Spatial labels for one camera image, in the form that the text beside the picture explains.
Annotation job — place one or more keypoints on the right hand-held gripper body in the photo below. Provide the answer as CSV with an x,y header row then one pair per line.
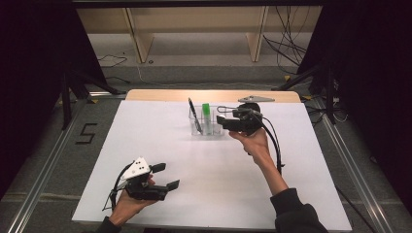
x,y
246,124

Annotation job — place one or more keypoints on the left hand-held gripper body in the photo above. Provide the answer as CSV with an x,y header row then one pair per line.
x,y
137,170

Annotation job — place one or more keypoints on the green highlighter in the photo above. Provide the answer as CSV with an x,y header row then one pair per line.
x,y
206,110

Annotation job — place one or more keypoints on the clear plastic pen organizer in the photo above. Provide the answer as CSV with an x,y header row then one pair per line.
x,y
198,114

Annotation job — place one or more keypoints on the black pen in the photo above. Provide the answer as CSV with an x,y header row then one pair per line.
x,y
191,106

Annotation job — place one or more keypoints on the person's right hand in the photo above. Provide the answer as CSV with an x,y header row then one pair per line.
x,y
256,145

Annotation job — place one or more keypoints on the person's left hand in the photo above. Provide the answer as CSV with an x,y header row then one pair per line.
x,y
126,207

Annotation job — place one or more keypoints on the white paper sheet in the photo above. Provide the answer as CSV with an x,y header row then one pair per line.
x,y
210,161

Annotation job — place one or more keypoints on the yellow tape marker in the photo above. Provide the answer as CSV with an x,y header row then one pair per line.
x,y
93,101
307,97
287,77

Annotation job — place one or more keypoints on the black tripod stand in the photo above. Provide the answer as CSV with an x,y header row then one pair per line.
x,y
329,97
66,103

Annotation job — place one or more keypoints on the beige wooden desk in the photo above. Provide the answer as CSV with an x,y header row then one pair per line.
x,y
194,19

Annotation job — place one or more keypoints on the black overhead bar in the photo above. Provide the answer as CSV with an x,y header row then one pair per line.
x,y
194,3

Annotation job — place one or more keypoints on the dark curtain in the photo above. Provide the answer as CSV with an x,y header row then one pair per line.
x,y
32,81
372,81

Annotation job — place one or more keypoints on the aluminium floor rail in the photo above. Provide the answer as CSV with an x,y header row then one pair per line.
x,y
39,187
356,181

